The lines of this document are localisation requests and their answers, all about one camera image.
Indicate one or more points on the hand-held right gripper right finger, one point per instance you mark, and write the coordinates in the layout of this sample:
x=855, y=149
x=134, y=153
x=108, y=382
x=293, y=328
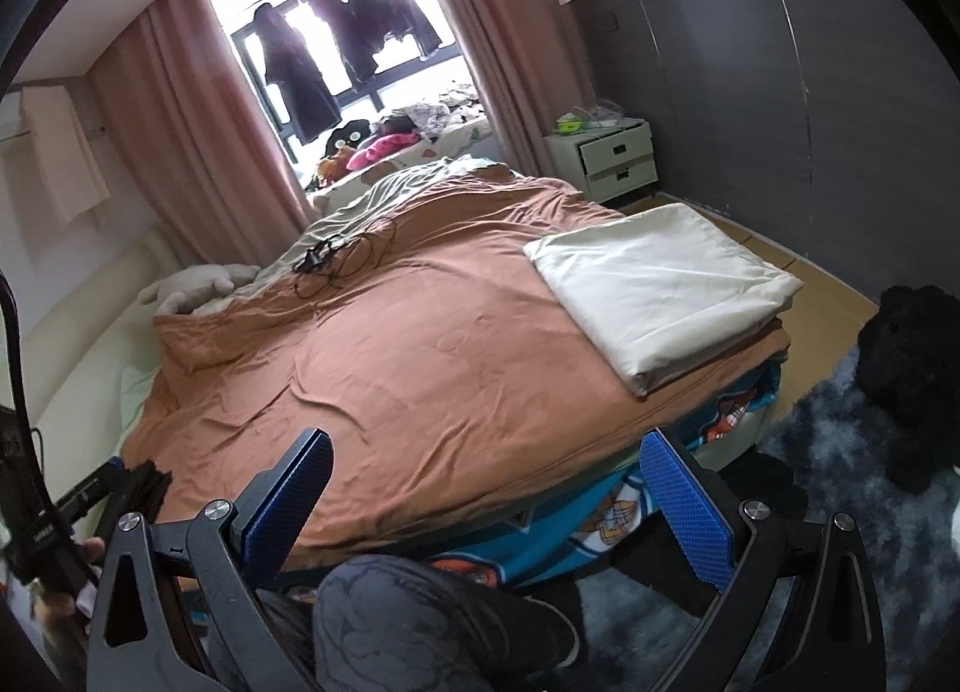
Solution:
x=686, y=512

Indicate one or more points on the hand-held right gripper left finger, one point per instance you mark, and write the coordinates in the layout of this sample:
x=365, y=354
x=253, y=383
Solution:
x=289, y=504

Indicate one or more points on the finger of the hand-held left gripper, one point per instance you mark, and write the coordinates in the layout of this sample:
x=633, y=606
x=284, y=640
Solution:
x=127, y=482

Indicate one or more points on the cream jacket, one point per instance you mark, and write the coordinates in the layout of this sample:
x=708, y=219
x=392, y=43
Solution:
x=660, y=287

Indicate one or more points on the pile of patterned clothes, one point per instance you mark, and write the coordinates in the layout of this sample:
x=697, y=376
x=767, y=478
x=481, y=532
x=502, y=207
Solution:
x=442, y=109

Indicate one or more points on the person's left hand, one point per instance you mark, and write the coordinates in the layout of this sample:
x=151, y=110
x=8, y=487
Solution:
x=56, y=613

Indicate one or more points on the person's knee in grey trousers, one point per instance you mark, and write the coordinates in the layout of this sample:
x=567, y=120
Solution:
x=375, y=617

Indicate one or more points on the grey shaggy rug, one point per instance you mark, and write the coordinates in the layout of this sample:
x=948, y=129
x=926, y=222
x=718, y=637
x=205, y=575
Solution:
x=825, y=452

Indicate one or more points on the cream padded headboard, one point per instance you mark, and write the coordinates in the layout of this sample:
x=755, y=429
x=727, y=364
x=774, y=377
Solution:
x=90, y=332

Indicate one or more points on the orange-brown blanket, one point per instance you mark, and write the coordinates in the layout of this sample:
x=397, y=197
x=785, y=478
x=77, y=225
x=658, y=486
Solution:
x=412, y=377

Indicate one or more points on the white plush toy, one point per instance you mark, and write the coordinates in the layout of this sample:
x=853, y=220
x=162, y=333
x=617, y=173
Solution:
x=195, y=287

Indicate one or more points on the black fluffy object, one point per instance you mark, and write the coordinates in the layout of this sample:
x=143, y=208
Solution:
x=915, y=377

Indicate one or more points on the grey quilt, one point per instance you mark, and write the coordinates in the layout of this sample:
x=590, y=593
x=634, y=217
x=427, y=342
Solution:
x=397, y=193

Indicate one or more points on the white hanging cloth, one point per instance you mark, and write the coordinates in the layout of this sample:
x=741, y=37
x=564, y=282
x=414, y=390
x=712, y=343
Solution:
x=64, y=152

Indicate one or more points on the orange plush toy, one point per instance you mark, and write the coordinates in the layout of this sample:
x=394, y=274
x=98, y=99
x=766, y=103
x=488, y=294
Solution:
x=334, y=167

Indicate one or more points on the white nightstand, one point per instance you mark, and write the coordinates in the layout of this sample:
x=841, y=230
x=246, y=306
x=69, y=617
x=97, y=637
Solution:
x=615, y=160

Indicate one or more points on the pink curtain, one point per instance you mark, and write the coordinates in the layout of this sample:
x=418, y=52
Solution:
x=495, y=47
x=195, y=122

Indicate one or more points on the spotted window seat cushion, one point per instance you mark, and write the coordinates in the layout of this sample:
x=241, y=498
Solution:
x=409, y=158

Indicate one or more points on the pink plush toy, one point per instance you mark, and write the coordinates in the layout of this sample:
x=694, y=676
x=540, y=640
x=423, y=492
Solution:
x=382, y=148

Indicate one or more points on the black round-eyed plush toy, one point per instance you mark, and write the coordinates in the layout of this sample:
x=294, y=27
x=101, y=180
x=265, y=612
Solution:
x=349, y=135

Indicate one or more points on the green item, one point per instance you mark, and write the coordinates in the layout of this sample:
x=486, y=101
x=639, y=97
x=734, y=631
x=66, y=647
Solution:
x=568, y=127

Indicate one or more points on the hanging long dark coat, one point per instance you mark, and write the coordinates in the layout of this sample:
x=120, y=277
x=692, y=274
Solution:
x=296, y=77

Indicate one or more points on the hanging dark garment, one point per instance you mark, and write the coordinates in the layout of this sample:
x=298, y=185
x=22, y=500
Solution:
x=345, y=25
x=397, y=2

